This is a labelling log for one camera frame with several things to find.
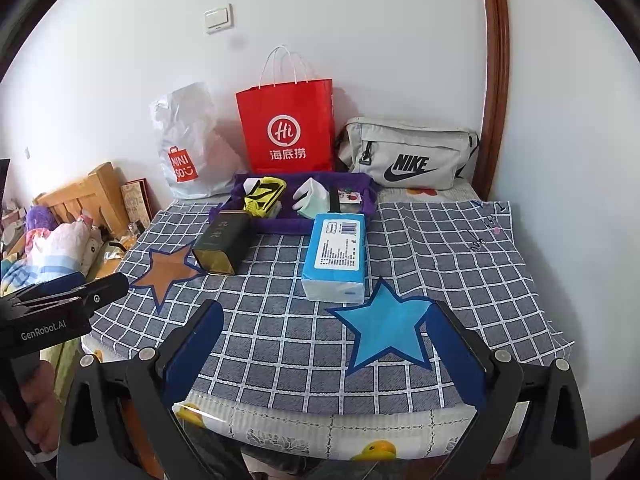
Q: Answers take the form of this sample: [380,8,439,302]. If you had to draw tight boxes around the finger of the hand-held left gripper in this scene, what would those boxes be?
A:
[0,271,86,306]
[75,272,130,311]

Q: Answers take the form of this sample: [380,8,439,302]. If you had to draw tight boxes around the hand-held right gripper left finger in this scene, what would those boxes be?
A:
[57,299,226,480]

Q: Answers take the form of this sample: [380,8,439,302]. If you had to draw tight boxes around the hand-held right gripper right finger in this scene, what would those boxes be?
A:
[425,301,591,480]

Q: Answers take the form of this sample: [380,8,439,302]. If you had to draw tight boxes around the purple fabric tray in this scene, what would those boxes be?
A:
[209,172,379,235]

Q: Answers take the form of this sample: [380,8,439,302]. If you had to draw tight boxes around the yellow mesh pouch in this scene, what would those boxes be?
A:
[242,176,287,220]

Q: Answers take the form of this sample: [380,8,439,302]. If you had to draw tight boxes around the strawberry print pouch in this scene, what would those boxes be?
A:
[327,187,362,215]

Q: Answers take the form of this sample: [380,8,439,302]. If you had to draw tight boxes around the light green cloth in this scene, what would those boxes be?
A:
[299,190,332,221]

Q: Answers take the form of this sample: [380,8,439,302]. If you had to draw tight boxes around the white glove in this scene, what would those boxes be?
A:
[292,177,326,212]

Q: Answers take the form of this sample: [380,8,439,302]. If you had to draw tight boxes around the person's left hand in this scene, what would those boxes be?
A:
[22,360,58,456]

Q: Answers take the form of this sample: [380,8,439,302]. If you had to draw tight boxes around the purple plush toy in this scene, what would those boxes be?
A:
[25,206,58,231]

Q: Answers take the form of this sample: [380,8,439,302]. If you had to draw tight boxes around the grey checked blanket with stars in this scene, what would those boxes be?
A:
[82,199,576,417]

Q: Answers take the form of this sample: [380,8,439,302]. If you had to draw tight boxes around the framed picture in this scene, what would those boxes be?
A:
[120,179,153,228]

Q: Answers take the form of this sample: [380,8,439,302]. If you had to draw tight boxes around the wooden headboard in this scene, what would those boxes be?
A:
[34,161,132,241]

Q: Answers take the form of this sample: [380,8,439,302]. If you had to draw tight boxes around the dark green tea box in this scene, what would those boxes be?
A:
[192,210,253,276]

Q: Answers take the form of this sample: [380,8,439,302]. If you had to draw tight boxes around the blue tissue pack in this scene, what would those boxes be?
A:
[301,212,367,304]

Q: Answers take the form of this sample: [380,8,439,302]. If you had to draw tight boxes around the white plastic shopping bag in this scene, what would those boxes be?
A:
[150,82,248,200]

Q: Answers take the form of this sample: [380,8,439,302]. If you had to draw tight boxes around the grey waist bag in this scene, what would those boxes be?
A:
[334,117,481,190]

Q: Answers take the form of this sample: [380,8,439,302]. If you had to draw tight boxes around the red paper bag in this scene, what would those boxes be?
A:
[236,46,335,173]

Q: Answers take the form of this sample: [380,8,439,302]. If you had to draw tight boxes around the brown wooden door frame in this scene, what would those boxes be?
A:
[475,0,511,198]

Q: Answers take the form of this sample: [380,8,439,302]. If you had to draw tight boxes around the white wall light switch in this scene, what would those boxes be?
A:
[204,4,234,35]

